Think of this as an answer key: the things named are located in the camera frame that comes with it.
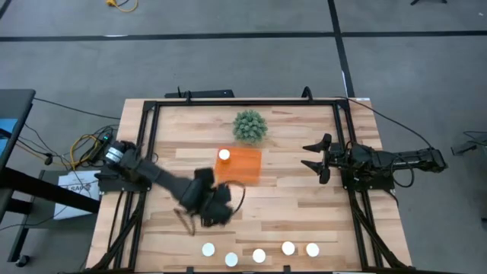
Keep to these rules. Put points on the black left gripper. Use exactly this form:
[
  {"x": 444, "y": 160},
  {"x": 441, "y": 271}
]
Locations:
[{"x": 217, "y": 207}]

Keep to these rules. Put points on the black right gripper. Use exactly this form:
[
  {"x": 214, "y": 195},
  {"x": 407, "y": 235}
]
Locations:
[{"x": 336, "y": 156}]

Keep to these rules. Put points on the orange pill bottle white cap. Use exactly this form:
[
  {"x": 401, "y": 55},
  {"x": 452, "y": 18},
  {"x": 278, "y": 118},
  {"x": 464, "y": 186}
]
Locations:
[
  {"x": 224, "y": 154},
  {"x": 231, "y": 259},
  {"x": 259, "y": 255},
  {"x": 208, "y": 249},
  {"x": 288, "y": 248}
]

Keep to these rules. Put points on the orange plastic basket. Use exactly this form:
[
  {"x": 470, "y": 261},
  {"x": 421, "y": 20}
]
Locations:
[{"x": 243, "y": 165}]

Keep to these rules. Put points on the white ball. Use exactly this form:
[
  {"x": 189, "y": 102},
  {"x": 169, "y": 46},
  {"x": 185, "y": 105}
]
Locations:
[{"x": 312, "y": 249}]

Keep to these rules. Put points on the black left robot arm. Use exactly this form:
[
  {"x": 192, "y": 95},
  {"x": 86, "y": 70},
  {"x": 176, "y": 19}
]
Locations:
[{"x": 160, "y": 177}]

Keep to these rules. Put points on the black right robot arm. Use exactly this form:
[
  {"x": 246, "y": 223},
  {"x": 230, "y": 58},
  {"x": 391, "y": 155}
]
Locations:
[{"x": 399, "y": 159}]

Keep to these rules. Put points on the green artificial plant in pot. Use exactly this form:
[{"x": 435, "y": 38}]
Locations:
[{"x": 250, "y": 126}]

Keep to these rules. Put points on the black power strip green light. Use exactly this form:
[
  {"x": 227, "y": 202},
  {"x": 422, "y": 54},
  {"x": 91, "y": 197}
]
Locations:
[{"x": 102, "y": 142}]

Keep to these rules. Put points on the black flat box with antennas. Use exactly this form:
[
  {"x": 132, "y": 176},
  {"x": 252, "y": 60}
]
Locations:
[{"x": 201, "y": 93}]

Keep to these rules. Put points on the black desk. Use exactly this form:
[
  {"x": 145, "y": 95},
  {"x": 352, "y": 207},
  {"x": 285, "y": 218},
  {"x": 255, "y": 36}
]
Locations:
[{"x": 15, "y": 106}]

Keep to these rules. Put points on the black aluminium table frame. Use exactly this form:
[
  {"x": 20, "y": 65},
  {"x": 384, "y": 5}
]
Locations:
[{"x": 247, "y": 102}]

